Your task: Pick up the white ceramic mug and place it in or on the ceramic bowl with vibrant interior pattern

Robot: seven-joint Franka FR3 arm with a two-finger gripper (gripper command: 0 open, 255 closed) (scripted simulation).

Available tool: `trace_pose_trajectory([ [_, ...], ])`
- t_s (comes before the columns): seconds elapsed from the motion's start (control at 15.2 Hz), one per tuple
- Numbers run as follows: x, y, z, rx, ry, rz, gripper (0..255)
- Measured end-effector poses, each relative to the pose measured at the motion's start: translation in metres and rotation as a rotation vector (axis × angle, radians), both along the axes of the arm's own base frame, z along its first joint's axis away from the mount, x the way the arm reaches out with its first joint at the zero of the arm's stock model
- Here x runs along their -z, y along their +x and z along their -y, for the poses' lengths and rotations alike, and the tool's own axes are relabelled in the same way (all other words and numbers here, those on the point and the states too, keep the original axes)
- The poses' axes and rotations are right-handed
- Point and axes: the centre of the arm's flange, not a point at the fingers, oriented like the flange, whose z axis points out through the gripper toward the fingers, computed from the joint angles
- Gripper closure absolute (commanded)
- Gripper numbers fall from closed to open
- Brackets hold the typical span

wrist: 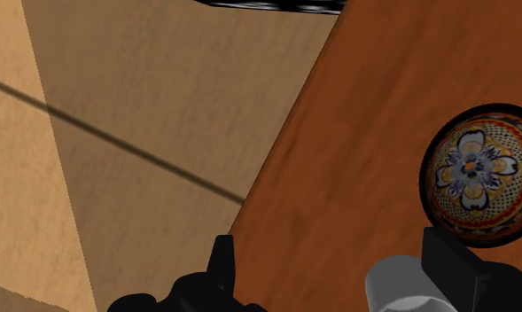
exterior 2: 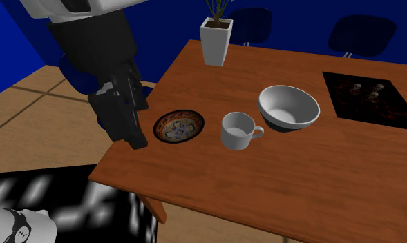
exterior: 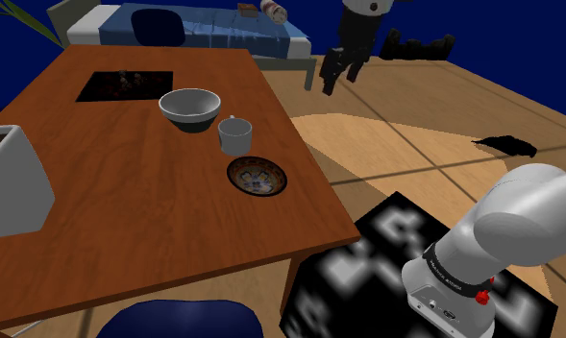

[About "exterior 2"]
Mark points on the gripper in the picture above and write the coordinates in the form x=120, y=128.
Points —
x=92, y=43

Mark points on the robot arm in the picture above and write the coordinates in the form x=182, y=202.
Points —
x=38, y=7

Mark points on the patterned colourful bowl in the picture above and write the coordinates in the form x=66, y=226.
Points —
x=179, y=127

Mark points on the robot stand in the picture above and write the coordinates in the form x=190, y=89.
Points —
x=82, y=188

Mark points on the plant in white pot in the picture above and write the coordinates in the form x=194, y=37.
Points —
x=215, y=40

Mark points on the white mug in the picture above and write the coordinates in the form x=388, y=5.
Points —
x=235, y=136

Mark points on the brown wooden table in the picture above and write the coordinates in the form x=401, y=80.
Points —
x=257, y=188

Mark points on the white bowl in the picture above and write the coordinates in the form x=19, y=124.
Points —
x=287, y=107

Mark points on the dark mat with skulls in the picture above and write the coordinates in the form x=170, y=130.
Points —
x=371, y=104

